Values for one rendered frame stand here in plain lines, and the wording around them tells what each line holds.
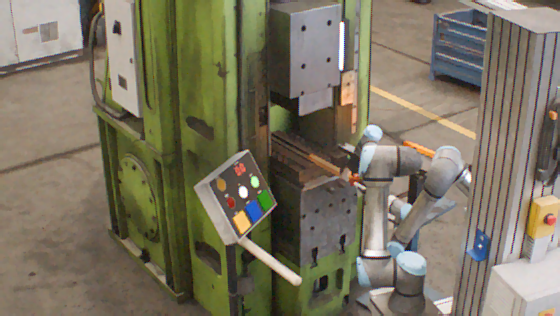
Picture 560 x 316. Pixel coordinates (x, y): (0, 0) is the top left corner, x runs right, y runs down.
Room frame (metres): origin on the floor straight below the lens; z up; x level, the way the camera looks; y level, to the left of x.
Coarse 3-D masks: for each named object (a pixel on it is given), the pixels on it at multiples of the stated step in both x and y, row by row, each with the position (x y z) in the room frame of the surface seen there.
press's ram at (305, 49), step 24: (312, 0) 3.26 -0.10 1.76; (288, 24) 3.02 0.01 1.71; (312, 24) 3.09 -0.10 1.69; (336, 24) 3.18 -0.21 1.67; (288, 48) 3.02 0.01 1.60; (312, 48) 3.09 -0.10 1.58; (336, 48) 3.18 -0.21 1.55; (288, 72) 3.03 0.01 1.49; (312, 72) 3.09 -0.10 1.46; (336, 72) 3.18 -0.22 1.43; (288, 96) 3.03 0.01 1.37
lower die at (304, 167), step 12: (276, 132) 3.47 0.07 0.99; (276, 144) 3.33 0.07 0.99; (300, 144) 3.32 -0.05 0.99; (276, 156) 3.21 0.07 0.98; (288, 156) 3.19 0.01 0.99; (300, 156) 3.19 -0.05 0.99; (324, 156) 3.18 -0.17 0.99; (288, 168) 3.11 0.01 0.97; (300, 168) 3.08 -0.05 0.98; (312, 168) 3.10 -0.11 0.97; (300, 180) 3.05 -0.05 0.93
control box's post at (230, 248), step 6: (228, 246) 2.68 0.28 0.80; (234, 246) 2.69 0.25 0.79; (228, 252) 2.68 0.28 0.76; (234, 252) 2.69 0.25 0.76; (228, 258) 2.69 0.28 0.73; (234, 258) 2.69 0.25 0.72; (228, 264) 2.69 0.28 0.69; (234, 264) 2.69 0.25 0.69; (228, 270) 2.69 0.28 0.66; (234, 270) 2.69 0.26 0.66; (228, 276) 2.69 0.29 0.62; (234, 276) 2.69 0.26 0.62; (228, 282) 2.70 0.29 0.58; (234, 282) 2.69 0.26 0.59; (228, 288) 2.70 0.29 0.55; (234, 288) 2.69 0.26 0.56; (228, 294) 2.70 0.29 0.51; (234, 300) 2.68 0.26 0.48; (234, 306) 2.68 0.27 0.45; (234, 312) 2.68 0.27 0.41
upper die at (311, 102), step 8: (328, 88) 3.16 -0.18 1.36; (272, 96) 3.20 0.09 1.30; (280, 96) 3.15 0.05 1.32; (304, 96) 3.06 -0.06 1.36; (312, 96) 3.09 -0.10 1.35; (320, 96) 3.12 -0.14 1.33; (328, 96) 3.15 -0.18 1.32; (280, 104) 3.15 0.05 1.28; (288, 104) 3.11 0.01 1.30; (296, 104) 3.06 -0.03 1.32; (304, 104) 3.07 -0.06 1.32; (312, 104) 3.09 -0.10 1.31; (320, 104) 3.12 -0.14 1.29; (328, 104) 3.16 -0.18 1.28; (296, 112) 3.06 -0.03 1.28; (304, 112) 3.07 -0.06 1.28
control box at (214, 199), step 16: (240, 160) 2.76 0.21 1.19; (208, 176) 2.64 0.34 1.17; (224, 176) 2.63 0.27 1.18; (240, 176) 2.70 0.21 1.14; (256, 176) 2.78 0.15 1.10; (208, 192) 2.53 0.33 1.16; (224, 192) 2.58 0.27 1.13; (256, 192) 2.72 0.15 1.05; (208, 208) 2.54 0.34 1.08; (224, 208) 2.52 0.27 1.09; (240, 208) 2.59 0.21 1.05; (272, 208) 2.74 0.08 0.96; (224, 224) 2.50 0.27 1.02; (256, 224) 2.61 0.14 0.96; (224, 240) 2.51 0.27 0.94
